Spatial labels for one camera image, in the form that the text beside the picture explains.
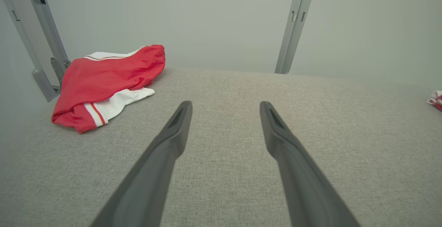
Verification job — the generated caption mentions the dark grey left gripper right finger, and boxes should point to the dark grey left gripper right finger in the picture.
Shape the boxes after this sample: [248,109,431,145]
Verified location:
[260,101,362,227]

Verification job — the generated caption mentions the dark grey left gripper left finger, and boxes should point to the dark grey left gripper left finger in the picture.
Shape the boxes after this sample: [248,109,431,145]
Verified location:
[90,101,193,227]

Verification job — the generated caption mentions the red jersey with white sleeves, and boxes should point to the red jersey with white sleeves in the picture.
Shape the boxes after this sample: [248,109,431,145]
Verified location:
[51,45,166,134]

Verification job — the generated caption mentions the red shorts with white trim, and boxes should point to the red shorts with white trim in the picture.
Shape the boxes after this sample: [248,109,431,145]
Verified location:
[426,90,442,112]

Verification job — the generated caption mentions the dark grey post bracket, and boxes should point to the dark grey post bracket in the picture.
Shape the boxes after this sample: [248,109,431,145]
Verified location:
[50,57,72,94]

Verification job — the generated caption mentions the grey cylindrical post foot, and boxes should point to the grey cylindrical post foot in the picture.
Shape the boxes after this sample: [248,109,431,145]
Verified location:
[32,68,60,103]

